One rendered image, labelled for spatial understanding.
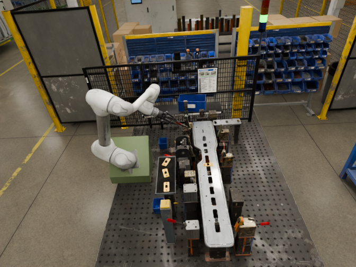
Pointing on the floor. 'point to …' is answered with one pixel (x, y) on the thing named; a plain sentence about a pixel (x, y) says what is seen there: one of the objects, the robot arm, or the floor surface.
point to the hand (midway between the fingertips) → (175, 122)
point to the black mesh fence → (189, 83)
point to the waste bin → (329, 79)
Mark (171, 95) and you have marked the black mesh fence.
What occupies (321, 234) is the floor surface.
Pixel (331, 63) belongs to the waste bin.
